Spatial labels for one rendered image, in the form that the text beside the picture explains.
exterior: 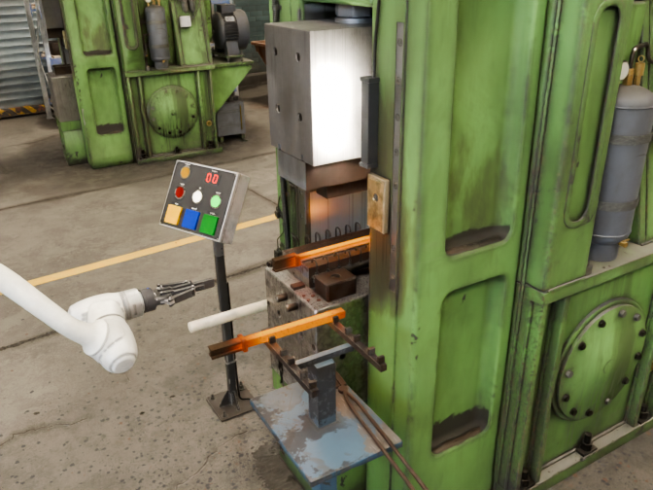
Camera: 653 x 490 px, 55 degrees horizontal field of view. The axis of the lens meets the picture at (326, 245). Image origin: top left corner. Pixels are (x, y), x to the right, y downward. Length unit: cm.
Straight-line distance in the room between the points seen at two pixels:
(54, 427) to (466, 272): 208
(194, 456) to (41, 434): 75
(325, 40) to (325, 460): 118
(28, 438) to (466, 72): 245
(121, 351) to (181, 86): 531
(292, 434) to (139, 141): 534
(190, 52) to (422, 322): 539
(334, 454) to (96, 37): 555
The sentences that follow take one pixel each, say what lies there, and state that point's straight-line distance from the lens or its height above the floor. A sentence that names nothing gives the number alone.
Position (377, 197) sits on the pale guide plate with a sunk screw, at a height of 129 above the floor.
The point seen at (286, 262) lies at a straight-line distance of 215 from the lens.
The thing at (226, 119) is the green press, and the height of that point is 27.
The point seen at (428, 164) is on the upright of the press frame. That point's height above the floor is 143.
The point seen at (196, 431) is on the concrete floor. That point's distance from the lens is 302.
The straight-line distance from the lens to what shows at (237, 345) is 179.
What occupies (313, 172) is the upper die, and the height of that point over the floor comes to 133.
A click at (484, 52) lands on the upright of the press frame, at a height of 170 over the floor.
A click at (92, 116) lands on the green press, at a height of 55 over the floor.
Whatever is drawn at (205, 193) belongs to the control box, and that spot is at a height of 111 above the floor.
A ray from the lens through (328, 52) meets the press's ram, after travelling 190.
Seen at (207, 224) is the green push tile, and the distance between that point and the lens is 249.
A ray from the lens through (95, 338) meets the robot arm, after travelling 181.
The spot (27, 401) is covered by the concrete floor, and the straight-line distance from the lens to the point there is 348.
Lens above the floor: 195
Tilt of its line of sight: 25 degrees down
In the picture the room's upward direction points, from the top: 1 degrees counter-clockwise
